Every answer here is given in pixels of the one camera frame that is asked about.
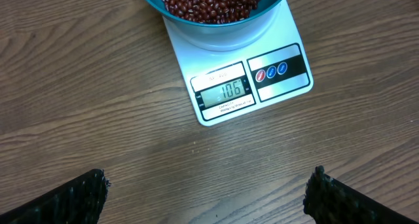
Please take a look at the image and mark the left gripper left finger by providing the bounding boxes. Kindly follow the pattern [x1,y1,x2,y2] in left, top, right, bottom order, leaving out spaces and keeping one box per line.
[1,169,111,224]

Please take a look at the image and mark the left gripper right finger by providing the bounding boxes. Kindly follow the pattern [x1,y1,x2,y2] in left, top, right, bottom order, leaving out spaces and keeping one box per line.
[303,166,418,224]

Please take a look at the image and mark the white digital kitchen scale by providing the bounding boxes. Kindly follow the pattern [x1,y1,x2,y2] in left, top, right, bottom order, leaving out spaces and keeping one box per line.
[164,0,314,126]

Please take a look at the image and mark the blue bowl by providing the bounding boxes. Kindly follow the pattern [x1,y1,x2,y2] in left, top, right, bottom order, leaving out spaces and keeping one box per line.
[146,0,283,51]

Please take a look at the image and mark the red beans in bowl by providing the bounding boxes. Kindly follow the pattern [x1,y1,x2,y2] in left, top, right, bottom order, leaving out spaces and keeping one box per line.
[161,0,260,24]

